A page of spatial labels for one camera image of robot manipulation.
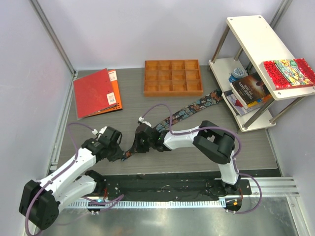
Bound floral navy necktie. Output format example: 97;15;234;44
122;89;223;161

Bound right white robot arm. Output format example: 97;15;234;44
131;117;241;194

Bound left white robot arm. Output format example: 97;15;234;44
19;126;123;235

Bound red folder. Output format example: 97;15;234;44
73;69;117;119

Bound orange wooden compartment tray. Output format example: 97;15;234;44
143;59;203;97

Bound orange notebook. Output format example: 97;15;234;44
100;70;123;114

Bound bottom stacked books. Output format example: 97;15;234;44
224;90;272;116

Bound blue lidded jar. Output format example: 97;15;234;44
228;67;248;83

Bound dark brown book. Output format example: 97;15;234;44
230;72;271;108

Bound white two-tier shelf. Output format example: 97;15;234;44
209;15;315;132

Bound red colourful book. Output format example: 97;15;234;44
263;58;315;90

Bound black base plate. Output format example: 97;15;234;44
88;172;252;202

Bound slotted white cable duct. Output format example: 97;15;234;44
67;199;226;209

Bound aluminium rail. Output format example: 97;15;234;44
31;177;300;199

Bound left aluminium frame post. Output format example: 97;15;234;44
29;0;76;76

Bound aluminium frame post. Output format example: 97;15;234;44
29;0;76;76
269;0;293;30

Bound right aluminium frame post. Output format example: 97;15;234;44
269;0;293;30

